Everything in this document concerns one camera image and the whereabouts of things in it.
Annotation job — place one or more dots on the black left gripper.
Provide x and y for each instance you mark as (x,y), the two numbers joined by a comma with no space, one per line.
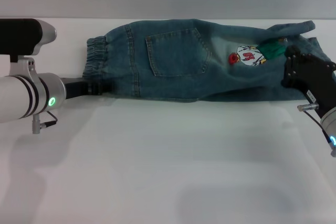
(76,88)

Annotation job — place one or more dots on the blue denim shorts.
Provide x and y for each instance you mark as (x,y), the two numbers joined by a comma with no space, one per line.
(178,58)

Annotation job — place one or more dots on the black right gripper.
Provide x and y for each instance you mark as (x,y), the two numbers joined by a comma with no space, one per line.
(317,79)

